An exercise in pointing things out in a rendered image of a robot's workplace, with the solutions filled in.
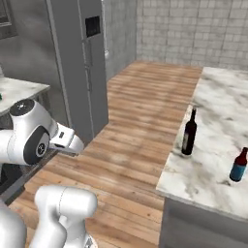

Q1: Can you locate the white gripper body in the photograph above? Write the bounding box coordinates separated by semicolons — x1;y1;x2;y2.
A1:
48;127;85;158

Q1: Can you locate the grey counter cabinet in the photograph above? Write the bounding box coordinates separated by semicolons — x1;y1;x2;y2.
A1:
158;197;248;248

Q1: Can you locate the dark dishwasher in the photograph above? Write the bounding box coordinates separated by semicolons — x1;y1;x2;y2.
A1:
0;147;60;206

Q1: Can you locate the grey fridge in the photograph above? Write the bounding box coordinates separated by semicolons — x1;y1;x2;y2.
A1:
45;0;109;147

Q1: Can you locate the dark wine bottle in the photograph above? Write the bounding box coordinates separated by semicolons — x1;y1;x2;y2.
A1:
180;107;199;158

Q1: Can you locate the brown bottle with blue label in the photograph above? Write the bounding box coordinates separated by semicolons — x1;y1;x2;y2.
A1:
229;146;248;183

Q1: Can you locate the grey wall cupboard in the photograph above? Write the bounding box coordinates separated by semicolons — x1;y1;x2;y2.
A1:
0;0;19;41

